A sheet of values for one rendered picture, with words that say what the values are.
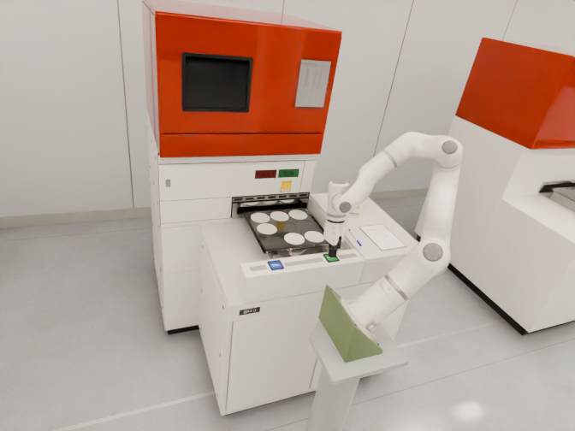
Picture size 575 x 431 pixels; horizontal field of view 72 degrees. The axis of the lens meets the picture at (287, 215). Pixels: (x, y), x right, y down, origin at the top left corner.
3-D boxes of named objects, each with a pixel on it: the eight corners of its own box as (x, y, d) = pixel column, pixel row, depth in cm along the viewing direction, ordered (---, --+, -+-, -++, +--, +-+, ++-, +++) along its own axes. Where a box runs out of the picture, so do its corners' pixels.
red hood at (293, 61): (146, 109, 235) (140, -4, 205) (274, 111, 265) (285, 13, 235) (159, 158, 176) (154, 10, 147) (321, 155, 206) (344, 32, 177)
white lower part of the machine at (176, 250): (153, 269, 296) (148, 170, 255) (257, 256, 327) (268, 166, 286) (164, 341, 241) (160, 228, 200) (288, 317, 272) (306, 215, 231)
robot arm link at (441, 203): (411, 268, 142) (413, 274, 157) (447, 274, 137) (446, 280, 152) (434, 140, 151) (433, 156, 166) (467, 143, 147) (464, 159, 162)
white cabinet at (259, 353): (197, 334, 249) (199, 226, 208) (332, 309, 285) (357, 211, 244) (220, 428, 199) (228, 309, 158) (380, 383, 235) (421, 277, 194)
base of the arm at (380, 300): (380, 347, 147) (419, 316, 145) (358, 328, 135) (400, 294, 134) (355, 311, 162) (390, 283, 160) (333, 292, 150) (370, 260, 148)
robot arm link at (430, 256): (406, 302, 150) (456, 262, 148) (404, 299, 133) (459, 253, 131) (385, 277, 155) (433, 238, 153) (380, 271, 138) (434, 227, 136)
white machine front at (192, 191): (160, 225, 202) (157, 152, 182) (304, 213, 233) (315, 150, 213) (161, 228, 200) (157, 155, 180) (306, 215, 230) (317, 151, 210)
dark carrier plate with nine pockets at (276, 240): (245, 213, 210) (245, 212, 209) (304, 209, 222) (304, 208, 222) (265, 250, 183) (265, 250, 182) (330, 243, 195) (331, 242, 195)
